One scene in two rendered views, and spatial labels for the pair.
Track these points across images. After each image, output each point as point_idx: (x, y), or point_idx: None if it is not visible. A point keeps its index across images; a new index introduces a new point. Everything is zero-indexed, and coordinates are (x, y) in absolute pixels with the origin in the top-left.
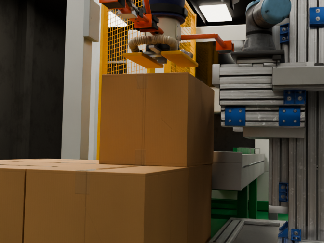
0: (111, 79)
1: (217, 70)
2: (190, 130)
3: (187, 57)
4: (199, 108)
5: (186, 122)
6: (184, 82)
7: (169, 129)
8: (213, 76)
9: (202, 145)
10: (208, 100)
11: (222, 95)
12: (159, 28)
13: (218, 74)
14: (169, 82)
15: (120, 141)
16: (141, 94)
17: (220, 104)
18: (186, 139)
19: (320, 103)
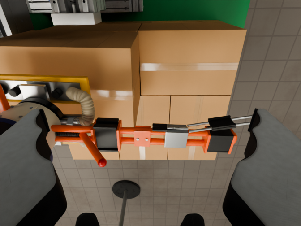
0: (134, 123)
1: (96, 15)
2: (126, 36)
3: (54, 75)
4: (79, 40)
5: (135, 38)
6: (132, 49)
7: (136, 53)
8: (99, 21)
9: (78, 33)
10: (27, 42)
11: (103, 6)
12: (73, 126)
13: (97, 14)
14: (132, 67)
15: (138, 89)
16: (135, 89)
17: (105, 8)
18: (136, 35)
19: None
